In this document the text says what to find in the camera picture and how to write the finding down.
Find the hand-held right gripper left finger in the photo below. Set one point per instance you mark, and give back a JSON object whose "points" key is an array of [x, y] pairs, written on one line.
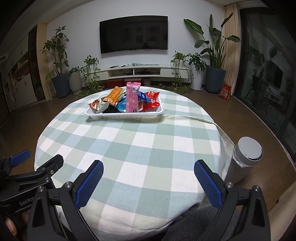
{"points": [[90, 183]]}

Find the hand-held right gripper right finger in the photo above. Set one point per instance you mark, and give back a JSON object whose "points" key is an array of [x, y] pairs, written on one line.
{"points": [[208, 183]]}

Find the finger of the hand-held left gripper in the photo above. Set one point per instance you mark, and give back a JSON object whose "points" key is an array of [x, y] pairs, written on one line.
{"points": [[54, 164], [20, 156]]}

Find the copper foil snack packet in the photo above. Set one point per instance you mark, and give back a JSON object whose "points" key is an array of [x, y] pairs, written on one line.
{"points": [[94, 105]]}

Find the white silver snack packet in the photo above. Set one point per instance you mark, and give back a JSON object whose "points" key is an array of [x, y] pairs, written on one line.
{"points": [[102, 107]]}

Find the black snack packet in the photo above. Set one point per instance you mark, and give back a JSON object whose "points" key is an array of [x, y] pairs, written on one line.
{"points": [[111, 110]]}

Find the white plastic tray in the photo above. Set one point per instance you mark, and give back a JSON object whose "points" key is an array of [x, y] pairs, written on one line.
{"points": [[129, 115]]}

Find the light blue snack packet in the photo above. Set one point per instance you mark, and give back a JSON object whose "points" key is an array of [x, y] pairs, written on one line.
{"points": [[121, 106]]}

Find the orange snack packet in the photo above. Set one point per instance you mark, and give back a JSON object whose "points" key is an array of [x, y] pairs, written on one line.
{"points": [[114, 93]]}

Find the pink snack box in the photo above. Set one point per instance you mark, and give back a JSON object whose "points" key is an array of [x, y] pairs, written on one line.
{"points": [[132, 97]]}

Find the red chocolate ball packet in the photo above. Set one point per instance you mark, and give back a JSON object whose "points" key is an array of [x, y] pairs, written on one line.
{"points": [[151, 102]]}

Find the dark blue snack packet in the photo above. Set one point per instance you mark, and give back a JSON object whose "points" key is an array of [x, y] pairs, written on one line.
{"points": [[142, 96]]}

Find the person's left hand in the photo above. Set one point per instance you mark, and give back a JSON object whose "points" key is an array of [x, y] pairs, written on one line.
{"points": [[10, 226]]}

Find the grey fabric chair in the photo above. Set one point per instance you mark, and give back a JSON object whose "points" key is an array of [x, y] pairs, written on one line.
{"points": [[198, 222]]}

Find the cream sofa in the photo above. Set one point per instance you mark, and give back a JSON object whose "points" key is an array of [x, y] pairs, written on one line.
{"points": [[283, 206]]}

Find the tall plant in dark pot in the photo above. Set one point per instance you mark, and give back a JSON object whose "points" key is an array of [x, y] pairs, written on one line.
{"points": [[60, 84]]}

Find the plant in ribbed white pot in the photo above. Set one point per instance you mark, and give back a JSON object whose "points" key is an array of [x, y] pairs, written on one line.
{"points": [[75, 82]]}

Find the red paper bag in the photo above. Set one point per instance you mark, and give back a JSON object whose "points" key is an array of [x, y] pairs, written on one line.
{"points": [[225, 92]]}

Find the large-leaf plant in blue pot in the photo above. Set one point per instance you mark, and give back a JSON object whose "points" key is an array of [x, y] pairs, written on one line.
{"points": [[215, 80]]}

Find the small tree in white pot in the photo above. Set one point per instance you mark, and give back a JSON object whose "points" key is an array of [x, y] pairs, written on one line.
{"points": [[197, 80]]}

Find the trailing vine plant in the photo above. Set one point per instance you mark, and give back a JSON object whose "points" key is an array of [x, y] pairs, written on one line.
{"points": [[91, 66]]}

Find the small white pot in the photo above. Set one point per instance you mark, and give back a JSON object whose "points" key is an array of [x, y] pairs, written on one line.
{"points": [[147, 82]]}

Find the glass sliding door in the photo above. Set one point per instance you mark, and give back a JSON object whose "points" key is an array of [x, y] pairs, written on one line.
{"points": [[266, 81]]}

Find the white television console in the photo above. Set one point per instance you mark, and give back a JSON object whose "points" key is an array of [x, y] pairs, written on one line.
{"points": [[161, 70]]}

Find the trailing plant on console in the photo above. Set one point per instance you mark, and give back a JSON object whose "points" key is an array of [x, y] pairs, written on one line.
{"points": [[178, 59]]}

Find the crumpled light cloth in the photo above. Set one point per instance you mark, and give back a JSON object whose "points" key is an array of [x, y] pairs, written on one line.
{"points": [[135, 63]]}

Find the beige curtain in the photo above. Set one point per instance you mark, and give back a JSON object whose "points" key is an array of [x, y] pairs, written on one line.
{"points": [[231, 25]]}

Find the white wall cabinet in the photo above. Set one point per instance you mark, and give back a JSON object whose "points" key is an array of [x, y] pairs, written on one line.
{"points": [[23, 88]]}

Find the dark wall column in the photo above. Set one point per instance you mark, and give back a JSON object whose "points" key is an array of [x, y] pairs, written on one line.
{"points": [[34, 69]]}

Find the wall television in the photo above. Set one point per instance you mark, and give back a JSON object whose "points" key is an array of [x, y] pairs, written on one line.
{"points": [[134, 34]]}

